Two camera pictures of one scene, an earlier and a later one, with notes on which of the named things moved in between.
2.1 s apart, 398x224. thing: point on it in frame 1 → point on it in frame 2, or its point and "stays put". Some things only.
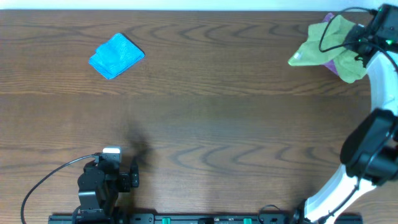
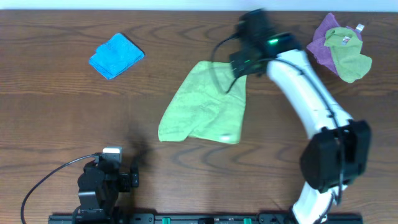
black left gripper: (134, 178) stays put
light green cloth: (325, 44) → (211, 105)
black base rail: (108, 218) stays put
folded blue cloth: (115, 56) stays put
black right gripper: (351, 38) → (237, 66)
